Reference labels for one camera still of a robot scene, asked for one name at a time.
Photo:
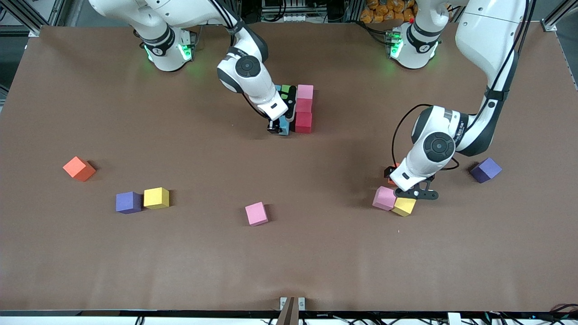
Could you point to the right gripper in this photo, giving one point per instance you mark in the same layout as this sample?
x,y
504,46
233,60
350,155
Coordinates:
x,y
273,126

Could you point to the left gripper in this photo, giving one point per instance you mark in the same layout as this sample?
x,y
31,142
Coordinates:
x,y
389,172

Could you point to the orange foam cube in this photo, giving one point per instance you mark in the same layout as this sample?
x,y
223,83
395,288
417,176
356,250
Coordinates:
x,y
79,169
390,182

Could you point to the crimson foam cube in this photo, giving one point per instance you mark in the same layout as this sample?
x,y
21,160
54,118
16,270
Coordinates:
x,y
304,106
303,123

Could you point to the green foam cube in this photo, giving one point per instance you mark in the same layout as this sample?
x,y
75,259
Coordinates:
x,y
286,87

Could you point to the light pink foam cube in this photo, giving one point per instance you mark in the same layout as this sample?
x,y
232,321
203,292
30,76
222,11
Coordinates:
x,y
305,91
384,198

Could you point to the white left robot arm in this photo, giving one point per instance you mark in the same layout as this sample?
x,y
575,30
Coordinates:
x,y
487,40

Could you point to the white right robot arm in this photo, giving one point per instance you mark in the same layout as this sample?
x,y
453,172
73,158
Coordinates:
x,y
257,90

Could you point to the yellow foam cube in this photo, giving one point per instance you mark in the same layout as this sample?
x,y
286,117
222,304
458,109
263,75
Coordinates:
x,y
156,197
404,207

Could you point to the purple foam cube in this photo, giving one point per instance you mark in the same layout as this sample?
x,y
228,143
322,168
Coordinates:
x,y
128,202
486,170

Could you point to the background equipment rack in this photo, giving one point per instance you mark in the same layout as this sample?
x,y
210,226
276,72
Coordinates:
x,y
316,11

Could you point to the small green-lit controller box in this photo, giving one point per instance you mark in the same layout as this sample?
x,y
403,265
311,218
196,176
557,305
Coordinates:
x,y
392,40

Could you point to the bag of orange items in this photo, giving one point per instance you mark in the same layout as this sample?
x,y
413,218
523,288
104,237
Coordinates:
x,y
384,11

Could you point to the small white block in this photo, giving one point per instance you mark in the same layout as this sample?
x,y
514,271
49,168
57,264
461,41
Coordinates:
x,y
454,319

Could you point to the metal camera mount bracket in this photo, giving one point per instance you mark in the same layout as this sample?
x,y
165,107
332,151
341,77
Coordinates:
x,y
289,313

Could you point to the aluminium frame profile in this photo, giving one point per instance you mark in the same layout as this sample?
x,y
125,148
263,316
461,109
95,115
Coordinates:
x,y
553,22
31,25

